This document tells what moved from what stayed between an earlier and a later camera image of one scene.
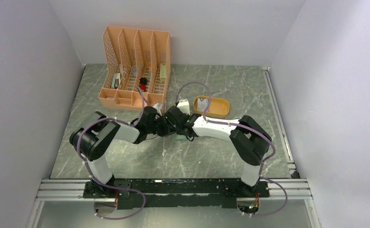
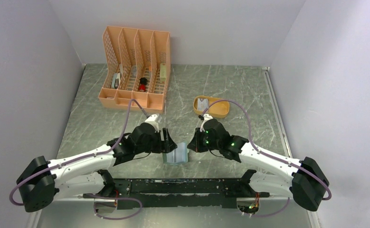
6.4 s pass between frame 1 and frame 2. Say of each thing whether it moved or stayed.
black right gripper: moved
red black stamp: stayed
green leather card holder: moved
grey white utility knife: stayed
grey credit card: stayed
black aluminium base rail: stayed
